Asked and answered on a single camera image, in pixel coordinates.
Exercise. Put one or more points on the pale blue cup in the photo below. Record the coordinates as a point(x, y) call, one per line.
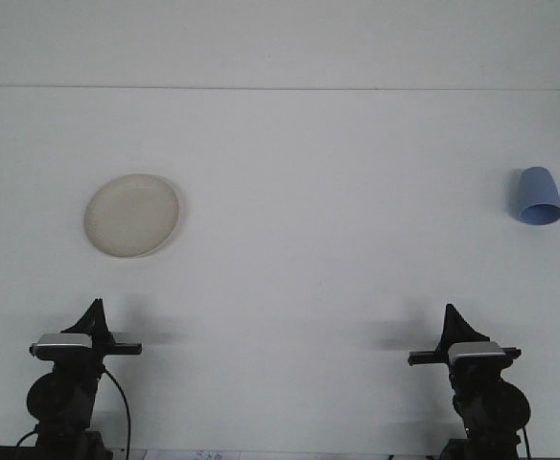
point(536, 191)

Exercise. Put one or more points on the pale round plate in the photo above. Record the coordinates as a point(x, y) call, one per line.
point(131, 215)

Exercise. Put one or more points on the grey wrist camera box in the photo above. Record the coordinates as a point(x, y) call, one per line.
point(476, 350)
point(62, 341)

